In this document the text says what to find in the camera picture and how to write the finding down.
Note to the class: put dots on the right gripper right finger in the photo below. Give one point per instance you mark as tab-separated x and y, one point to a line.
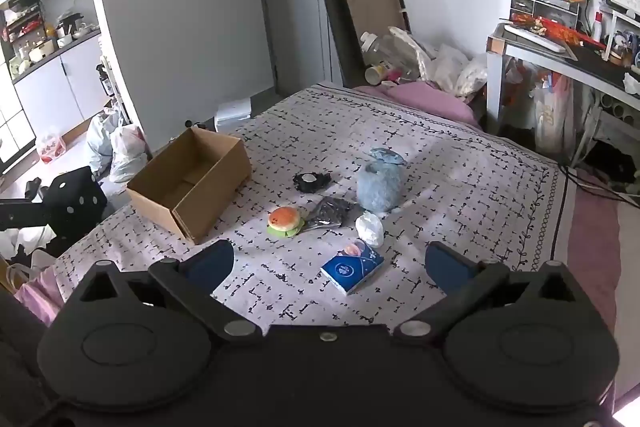
466	284

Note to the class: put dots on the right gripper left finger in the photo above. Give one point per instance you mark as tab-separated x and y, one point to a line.
192	283

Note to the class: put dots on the grey-blue fluffy plush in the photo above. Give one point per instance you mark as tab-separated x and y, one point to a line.
379	186

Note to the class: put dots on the paper cup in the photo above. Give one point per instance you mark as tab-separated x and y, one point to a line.
375	75

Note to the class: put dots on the white plastic bags on floor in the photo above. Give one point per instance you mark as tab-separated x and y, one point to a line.
115	149

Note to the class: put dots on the blue tissue pack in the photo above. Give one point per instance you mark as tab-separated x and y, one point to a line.
351	266

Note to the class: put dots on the black frilly scrunchie pouch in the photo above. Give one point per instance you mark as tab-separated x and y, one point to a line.
311	182

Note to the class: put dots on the white plastic bag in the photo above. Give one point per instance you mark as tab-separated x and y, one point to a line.
370	229

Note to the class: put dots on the hamburger plush toy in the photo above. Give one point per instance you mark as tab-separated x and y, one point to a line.
285	221

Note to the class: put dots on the black shiny plastic packet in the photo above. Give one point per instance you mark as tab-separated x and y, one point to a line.
330	213

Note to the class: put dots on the blue denim fabric toy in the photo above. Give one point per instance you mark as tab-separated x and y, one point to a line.
389	157

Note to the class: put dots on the pink pillow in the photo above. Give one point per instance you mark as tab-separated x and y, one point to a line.
419	95

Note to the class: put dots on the white desk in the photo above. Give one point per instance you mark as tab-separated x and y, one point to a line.
499	50

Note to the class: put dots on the white crumpled bags by chair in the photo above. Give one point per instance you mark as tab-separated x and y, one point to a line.
446	68

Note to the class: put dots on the large clear plastic bottle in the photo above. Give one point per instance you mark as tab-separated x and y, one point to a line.
390	51

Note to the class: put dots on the brown cardboard box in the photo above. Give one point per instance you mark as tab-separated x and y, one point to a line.
187	186

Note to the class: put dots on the patterned white bedspread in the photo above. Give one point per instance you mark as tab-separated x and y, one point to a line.
282	189

